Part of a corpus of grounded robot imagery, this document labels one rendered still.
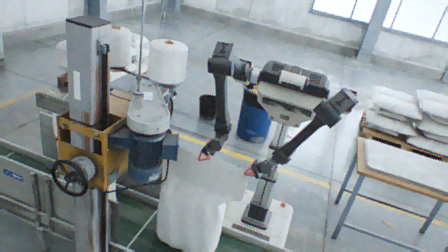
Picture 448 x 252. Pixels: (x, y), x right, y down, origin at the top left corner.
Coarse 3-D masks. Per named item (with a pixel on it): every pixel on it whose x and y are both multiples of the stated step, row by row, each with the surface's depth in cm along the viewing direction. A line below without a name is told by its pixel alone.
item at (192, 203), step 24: (168, 168) 196; (192, 168) 188; (216, 168) 183; (240, 168) 181; (168, 192) 196; (192, 192) 192; (216, 192) 190; (240, 192) 187; (168, 216) 202; (192, 216) 195; (216, 216) 193; (168, 240) 210; (192, 240) 203; (216, 240) 205
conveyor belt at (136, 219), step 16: (16, 160) 257; (32, 160) 260; (128, 208) 236; (144, 208) 238; (128, 224) 223; (144, 224) 226; (128, 240) 212; (144, 240) 214; (160, 240) 217; (224, 240) 226
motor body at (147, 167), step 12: (132, 132) 145; (132, 144) 146; (144, 144) 144; (156, 144) 146; (132, 156) 148; (144, 156) 147; (156, 156) 149; (132, 168) 150; (144, 168) 150; (156, 168) 153; (144, 180) 152; (156, 180) 158
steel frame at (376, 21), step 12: (96, 0) 677; (168, 0) 970; (180, 0) 974; (384, 0) 788; (96, 12) 688; (168, 12) 957; (180, 12) 983; (372, 12) 841; (384, 12) 798; (372, 24) 816; (372, 36) 827; (360, 48) 883; (372, 48) 838; (360, 60) 858
